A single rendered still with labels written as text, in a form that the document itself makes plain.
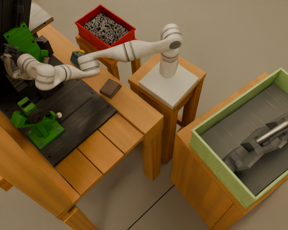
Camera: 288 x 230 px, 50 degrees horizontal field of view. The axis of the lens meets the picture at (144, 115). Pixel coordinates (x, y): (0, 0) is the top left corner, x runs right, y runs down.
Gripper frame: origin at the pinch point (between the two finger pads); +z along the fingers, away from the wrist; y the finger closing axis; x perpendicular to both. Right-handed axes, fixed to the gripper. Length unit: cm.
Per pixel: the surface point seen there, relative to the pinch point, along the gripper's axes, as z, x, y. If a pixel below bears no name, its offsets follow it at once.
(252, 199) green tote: -107, 17, -62
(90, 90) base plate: -13.3, 10.2, -40.6
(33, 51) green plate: 3.0, -0.9, -12.4
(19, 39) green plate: 3.0, -5.6, -4.1
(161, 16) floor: 83, -44, -185
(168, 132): -40, 23, -88
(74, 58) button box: 6.1, -1.0, -39.0
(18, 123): -24.5, 24.3, 1.7
